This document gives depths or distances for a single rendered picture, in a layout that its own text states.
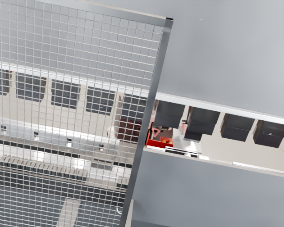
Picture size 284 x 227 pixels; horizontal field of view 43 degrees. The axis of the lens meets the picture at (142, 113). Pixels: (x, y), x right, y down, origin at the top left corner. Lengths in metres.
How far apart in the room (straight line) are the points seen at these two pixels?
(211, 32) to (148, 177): 0.71
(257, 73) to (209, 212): 0.70
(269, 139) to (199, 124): 0.42
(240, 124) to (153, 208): 0.70
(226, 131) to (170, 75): 0.57
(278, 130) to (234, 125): 0.25
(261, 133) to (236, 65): 0.58
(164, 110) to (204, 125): 0.25
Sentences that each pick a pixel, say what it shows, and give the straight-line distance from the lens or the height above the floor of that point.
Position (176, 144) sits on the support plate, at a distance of 2.28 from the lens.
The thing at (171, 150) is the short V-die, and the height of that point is 1.00.
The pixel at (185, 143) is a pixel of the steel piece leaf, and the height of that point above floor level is 1.00.
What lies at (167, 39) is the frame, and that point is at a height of 1.94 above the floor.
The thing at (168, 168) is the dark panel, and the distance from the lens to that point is 1.64.
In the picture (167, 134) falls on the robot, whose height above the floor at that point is 0.42.
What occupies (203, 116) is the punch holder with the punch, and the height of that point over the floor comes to 1.29.
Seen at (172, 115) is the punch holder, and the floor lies 1.26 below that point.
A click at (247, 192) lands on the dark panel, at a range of 1.77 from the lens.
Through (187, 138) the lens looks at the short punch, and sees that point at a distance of 2.17.
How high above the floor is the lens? 2.29
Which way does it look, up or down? 31 degrees down
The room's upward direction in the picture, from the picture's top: 12 degrees clockwise
